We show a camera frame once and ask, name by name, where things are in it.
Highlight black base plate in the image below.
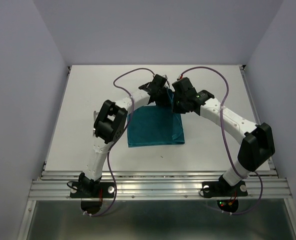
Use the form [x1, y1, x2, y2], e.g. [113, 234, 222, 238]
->
[67, 181, 116, 199]
[199, 181, 248, 199]

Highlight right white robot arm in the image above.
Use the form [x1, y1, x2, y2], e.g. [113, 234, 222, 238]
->
[172, 77, 275, 198]

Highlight teal cloth napkin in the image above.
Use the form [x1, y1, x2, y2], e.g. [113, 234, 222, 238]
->
[127, 90, 185, 148]

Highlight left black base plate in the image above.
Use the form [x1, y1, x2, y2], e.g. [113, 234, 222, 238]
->
[67, 181, 116, 199]

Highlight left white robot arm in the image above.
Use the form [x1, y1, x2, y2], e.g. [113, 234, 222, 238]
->
[77, 74, 170, 198]

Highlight aluminium front rail frame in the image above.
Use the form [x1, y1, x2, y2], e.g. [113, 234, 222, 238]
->
[17, 65, 296, 240]

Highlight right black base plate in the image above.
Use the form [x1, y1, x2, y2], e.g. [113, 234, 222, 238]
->
[199, 181, 248, 199]

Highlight silver fork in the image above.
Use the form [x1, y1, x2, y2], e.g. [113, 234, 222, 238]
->
[92, 111, 98, 137]

